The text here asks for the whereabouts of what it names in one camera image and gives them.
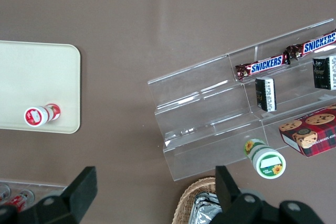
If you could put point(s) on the red yogurt drink bottle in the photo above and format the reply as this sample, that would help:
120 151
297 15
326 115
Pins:
39 115

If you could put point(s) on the light oval wicker basket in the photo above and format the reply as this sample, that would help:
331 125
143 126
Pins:
189 200

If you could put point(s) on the clear acrylic bottle rack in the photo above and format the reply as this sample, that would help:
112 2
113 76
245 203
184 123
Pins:
47 188

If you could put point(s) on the green sunflower yogurt bottle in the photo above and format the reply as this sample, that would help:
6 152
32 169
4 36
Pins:
267 163

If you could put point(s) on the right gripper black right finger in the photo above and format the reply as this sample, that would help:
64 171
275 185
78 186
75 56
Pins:
231 200

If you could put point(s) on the beige plastic tray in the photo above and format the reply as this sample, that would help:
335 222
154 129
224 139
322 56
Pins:
39 77

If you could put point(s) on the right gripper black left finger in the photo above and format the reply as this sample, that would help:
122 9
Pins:
78 195

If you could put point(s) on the red tartan cookie box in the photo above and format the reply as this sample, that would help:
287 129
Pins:
315 132

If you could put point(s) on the stacked aluminium foil trays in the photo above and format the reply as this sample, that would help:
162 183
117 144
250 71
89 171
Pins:
204 208

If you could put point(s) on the clear acrylic stepped display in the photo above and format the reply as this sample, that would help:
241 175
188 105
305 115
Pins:
204 119

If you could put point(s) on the Snickers chocolate bar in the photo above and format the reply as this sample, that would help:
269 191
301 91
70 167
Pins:
265 65
317 44

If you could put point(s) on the small black chocolate box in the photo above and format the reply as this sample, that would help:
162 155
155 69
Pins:
324 73
265 94

